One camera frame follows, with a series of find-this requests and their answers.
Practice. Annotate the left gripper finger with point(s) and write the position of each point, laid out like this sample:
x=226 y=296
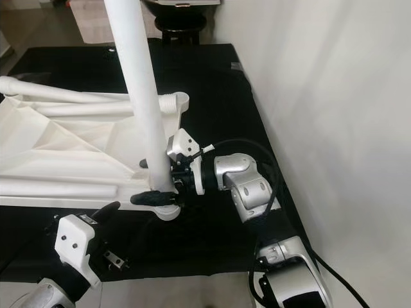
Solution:
x=106 y=213

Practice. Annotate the pale checkered towel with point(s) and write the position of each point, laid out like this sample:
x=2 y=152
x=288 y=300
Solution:
x=90 y=22

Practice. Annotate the white plastic table top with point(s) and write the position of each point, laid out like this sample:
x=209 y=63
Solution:
x=77 y=147

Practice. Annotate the black round stool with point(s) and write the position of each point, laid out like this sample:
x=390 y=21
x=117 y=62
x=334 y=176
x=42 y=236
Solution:
x=180 y=22

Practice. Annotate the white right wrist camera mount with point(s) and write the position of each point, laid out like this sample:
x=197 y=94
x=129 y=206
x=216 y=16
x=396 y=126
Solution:
x=180 y=144

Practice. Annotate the black tablecloth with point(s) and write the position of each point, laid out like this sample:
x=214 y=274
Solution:
x=205 y=96

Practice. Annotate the white plastic table leg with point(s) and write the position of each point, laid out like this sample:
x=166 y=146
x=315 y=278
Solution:
x=51 y=91
x=58 y=187
x=141 y=96
x=90 y=109

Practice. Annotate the grey tape piece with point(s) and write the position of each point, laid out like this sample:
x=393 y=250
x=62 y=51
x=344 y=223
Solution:
x=234 y=67

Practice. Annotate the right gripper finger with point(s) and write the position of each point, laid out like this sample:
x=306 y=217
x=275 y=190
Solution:
x=153 y=199
x=146 y=164

